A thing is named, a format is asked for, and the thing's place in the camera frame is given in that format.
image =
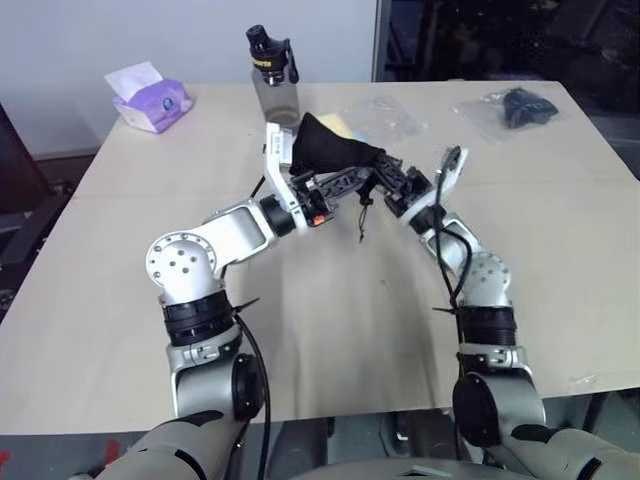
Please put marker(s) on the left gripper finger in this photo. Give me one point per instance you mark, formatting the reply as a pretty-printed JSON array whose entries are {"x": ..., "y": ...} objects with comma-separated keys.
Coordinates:
[
  {"x": 350, "y": 172},
  {"x": 352, "y": 187}
]

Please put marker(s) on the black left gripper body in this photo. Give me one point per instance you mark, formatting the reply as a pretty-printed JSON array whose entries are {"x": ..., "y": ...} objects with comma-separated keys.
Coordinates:
[{"x": 314, "y": 197}]

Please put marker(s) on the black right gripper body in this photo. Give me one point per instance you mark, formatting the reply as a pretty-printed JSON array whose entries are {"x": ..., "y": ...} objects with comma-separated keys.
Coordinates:
[{"x": 409, "y": 197}]

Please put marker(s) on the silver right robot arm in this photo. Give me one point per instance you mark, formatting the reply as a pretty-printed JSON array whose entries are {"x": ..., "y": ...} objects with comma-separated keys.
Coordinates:
[{"x": 487, "y": 280}]

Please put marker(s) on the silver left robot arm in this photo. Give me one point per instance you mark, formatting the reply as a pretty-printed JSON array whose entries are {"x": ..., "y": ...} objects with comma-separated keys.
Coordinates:
[{"x": 185, "y": 260}]

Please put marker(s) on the empty clear plastic bag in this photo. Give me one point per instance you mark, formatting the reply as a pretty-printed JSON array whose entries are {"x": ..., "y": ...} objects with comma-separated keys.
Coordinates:
[{"x": 390, "y": 120}]

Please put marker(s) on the yellow flat pad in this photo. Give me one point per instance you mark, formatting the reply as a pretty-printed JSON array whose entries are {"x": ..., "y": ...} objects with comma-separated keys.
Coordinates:
[{"x": 334, "y": 121}]

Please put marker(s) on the clear bottle with black cap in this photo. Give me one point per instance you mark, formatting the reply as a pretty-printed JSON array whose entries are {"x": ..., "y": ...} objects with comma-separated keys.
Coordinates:
[{"x": 275, "y": 70}]

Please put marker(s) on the black folded item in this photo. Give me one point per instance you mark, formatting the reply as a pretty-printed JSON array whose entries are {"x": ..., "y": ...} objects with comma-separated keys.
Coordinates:
[{"x": 527, "y": 107}]

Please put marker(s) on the dark glass partition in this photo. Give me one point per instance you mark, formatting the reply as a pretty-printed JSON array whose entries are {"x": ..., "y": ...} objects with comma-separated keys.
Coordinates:
[{"x": 500, "y": 40}]

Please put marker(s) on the purple tissue pack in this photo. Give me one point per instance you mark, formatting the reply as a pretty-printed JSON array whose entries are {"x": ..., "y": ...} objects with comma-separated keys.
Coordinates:
[{"x": 155, "y": 102}]

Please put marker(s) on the grey robot torso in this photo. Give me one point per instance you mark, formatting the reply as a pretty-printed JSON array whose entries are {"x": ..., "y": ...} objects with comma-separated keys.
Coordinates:
[{"x": 400, "y": 470}]

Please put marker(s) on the dark cabinet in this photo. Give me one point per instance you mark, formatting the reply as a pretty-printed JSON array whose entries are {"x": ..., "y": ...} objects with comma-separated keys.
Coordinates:
[{"x": 15, "y": 165}]

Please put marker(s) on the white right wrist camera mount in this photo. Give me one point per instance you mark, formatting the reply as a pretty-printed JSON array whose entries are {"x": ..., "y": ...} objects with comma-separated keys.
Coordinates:
[{"x": 455, "y": 167}]

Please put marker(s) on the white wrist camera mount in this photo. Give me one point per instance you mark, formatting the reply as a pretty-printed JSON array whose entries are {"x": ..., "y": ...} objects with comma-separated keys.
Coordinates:
[
  {"x": 455, "y": 167},
  {"x": 276, "y": 167}
]

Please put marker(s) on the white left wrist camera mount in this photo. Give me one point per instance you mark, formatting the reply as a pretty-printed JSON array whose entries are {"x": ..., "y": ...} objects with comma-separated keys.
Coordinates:
[{"x": 276, "y": 167}]

